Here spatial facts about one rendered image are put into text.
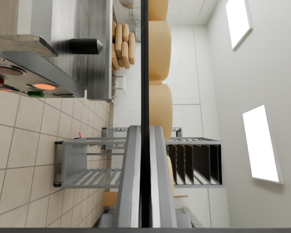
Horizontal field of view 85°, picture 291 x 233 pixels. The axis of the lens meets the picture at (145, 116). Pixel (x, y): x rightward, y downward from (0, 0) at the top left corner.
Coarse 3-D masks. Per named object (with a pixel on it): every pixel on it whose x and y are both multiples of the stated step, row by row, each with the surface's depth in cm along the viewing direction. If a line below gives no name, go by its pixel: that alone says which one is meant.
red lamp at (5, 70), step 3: (0, 69) 21; (3, 69) 21; (6, 69) 21; (9, 69) 21; (12, 69) 21; (0, 72) 22; (3, 72) 22; (6, 72) 22; (9, 72) 22; (12, 72) 22; (15, 72) 22; (18, 72) 22; (21, 72) 22; (15, 75) 23; (18, 75) 23
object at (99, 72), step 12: (96, 0) 45; (108, 0) 45; (96, 12) 44; (108, 12) 44; (96, 24) 44; (108, 24) 44; (96, 36) 44; (108, 36) 44; (108, 48) 44; (96, 60) 43; (108, 60) 43; (96, 72) 43; (108, 72) 43; (96, 84) 43; (108, 84) 43; (96, 96) 43; (108, 96) 43
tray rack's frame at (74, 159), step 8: (64, 152) 166; (72, 152) 183; (80, 152) 206; (64, 160) 166; (72, 160) 183; (80, 160) 206; (64, 168) 165; (72, 168) 183; (80, 168) 206; (64, 176) 165; (72, 176) 183; (224, 176) 165; (64, 184) 165; (224, 184) 164
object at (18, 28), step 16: (0, 0) 14; (16, 0) 14; (32, 0) 14; (48, 0) 16; (0, 16) 14; (16, 16) 14; (32, 16) 14; (48, 16) 16; (0, 32) 14; (16, 32) 14; (32, 32) 14; (48, 32) 16; (0, 48) 16; (16, 48) 16; (32, 48) 15; (48, 48) 15
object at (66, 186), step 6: (66, 186) 164; (72, 186) 164; (78, 186) 164; (84, 186) 164; (90, 186) 164; (96, 186) 164; (102, 186) 164; (108, 186) 164; (114, 186) 164; (174, 186) 164; (180, 186) 164; (186, 186) 164; (192, 186) 164; (198, 186) 164; (204, 186) 164; (210, 186) 164; (216, 186) 164; (222, 186) 164
